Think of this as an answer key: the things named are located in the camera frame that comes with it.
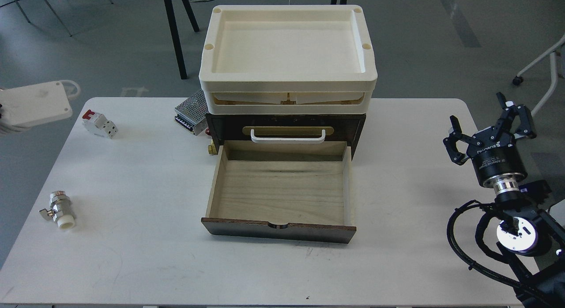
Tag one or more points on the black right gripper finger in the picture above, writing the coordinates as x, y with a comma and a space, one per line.
450, 142
515, 122

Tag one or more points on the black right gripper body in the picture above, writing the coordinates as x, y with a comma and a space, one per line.
493, 156

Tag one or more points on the white power adapter with cable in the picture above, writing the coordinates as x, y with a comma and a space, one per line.
25, 107

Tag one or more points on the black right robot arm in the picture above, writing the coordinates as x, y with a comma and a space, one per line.
513, 230

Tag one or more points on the open wooden drawer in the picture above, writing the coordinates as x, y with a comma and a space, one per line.
285, 191

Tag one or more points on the cream plastic stacked trays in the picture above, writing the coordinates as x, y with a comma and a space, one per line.
283, 60

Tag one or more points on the brass knob fitting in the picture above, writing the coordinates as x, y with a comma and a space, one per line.
212, 149

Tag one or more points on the metal mesh power supply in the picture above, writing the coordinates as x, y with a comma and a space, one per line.
191, 113

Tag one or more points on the white red circuit breaker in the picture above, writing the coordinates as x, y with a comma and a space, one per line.
97, 124

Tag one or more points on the metal valve with white fitting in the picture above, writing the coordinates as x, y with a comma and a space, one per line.
59, 211

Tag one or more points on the white drawer handle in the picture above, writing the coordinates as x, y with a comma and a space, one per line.
283, 140

